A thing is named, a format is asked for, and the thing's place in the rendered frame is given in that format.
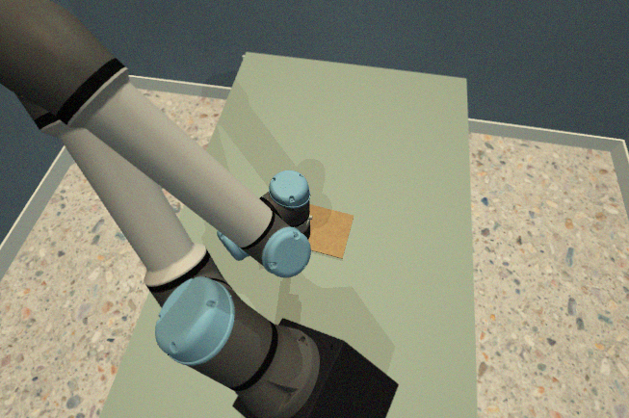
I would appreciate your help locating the tan mat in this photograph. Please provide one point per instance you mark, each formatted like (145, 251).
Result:
(329, 231)

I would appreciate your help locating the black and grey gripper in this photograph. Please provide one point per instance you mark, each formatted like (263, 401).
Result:
(305, 227)

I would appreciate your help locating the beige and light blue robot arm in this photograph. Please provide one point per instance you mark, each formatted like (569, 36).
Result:
(48, 56)

